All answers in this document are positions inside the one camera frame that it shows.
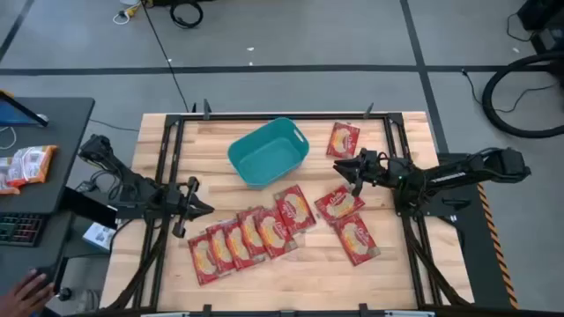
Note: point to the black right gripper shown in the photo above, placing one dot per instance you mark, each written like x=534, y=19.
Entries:
x=372, y=167

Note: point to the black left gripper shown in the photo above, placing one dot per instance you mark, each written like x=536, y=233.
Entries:
x=180, y=204

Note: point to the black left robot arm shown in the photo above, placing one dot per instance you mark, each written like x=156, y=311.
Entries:
x=132, y=185

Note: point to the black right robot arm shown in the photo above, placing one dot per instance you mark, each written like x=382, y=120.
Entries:
x=454, y=174

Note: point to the teal plastic basket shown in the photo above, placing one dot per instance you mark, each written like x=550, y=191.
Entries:
x=269, y=160

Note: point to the white cardboard box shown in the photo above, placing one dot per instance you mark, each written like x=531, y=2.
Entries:
x=99, y=235

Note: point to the black desk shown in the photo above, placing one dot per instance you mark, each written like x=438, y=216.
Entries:
x=66, y=132

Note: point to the black caster wheel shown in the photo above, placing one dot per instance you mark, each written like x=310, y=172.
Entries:
x=65, y=294

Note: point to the orange snack bag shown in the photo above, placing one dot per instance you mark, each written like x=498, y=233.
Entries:
x=31, y=165
x=5, y=185

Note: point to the black keyboard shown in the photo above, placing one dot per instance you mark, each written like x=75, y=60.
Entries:
x=22, y=229

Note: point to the person's hand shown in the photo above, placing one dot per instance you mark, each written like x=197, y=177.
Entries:
x=22, y=299

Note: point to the computer monitor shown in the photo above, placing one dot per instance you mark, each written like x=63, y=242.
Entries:
x=13, y=114

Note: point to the black equipment case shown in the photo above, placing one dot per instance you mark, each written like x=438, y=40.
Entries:
x=546, y=17

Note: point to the black aluminium table frame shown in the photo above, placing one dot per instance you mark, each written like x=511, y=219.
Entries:
x=286, y=116

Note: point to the black hazard-striped base plate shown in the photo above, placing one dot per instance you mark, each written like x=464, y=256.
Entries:
x=476, y=246

